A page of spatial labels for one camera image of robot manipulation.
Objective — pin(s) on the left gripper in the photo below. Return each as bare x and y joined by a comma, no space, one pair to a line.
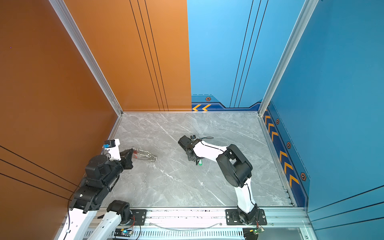
127,158

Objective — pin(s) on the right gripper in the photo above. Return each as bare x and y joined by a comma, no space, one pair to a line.
190,159

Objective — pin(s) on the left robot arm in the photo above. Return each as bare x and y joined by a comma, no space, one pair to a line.
84,207

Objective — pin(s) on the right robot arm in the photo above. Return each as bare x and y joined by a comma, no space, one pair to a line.
236,169

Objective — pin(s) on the green circuit board left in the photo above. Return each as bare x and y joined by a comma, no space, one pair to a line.
126,233

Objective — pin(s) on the green circuit board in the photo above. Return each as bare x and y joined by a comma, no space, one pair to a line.
252,233
126,233

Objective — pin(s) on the green circuit board right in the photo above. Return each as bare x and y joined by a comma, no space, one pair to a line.
252,233

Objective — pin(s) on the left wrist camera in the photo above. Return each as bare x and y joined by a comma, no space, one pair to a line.
111,149

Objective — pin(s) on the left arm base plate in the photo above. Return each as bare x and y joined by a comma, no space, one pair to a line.
138,217

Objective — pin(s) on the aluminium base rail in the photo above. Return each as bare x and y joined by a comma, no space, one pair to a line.
209,223

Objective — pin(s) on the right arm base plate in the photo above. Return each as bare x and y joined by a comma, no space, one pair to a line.
237,217

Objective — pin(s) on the aluminium corner post left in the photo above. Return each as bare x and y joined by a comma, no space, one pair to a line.
76,36

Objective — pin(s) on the aluminium corner post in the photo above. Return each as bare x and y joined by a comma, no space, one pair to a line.
76,36
292,43

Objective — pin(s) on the aluminium corner post right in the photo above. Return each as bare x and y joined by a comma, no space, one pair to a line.
292,43

